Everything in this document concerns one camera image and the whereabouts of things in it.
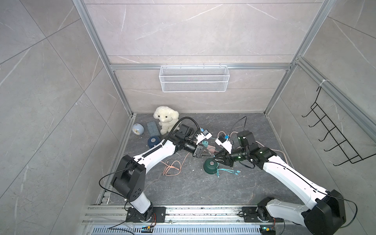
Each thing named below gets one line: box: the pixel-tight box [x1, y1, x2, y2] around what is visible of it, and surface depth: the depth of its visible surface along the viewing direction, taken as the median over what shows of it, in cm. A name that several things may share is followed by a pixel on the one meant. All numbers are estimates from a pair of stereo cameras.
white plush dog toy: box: [153, 105, 180, 135], surface depth 97 cm
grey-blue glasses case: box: [146, 120, 161, 137], surface depth 109 cm
